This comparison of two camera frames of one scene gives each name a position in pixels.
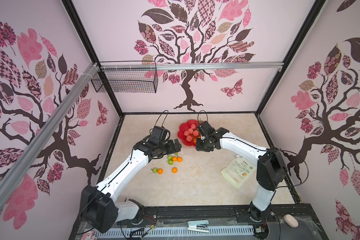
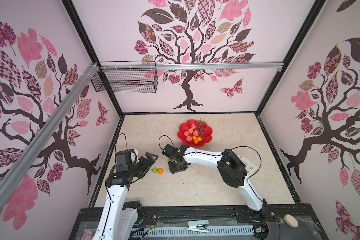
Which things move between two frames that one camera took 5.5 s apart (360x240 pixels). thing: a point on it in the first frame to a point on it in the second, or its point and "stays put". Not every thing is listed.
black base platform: [287, 222] stays put
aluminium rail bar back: [189, 65] stays put
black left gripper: [171, 148] to [145, 165]
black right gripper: [198, 147] to [172, 171]
